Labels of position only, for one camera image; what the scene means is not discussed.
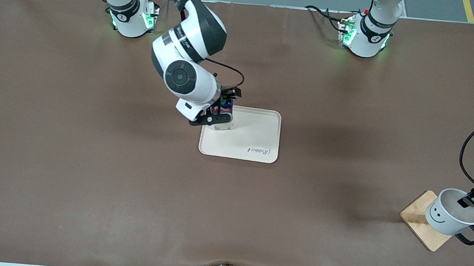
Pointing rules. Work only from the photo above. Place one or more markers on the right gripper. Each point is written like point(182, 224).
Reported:
point(226, 95)

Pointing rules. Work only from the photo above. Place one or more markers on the blue white milk carton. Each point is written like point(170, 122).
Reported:
point(223, 127)

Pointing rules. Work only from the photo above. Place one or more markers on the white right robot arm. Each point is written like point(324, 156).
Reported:
point(195, 29)

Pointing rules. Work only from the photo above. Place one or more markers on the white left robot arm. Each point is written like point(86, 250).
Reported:
point(366, 37)

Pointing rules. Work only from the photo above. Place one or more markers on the wooden cup rack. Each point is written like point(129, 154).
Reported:
point(418, 213)

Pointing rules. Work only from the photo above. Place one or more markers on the white rectangular tray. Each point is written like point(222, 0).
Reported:
point(254, 130)

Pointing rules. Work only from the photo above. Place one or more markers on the brown table cover mat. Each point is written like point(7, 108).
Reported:
point(86, 157)

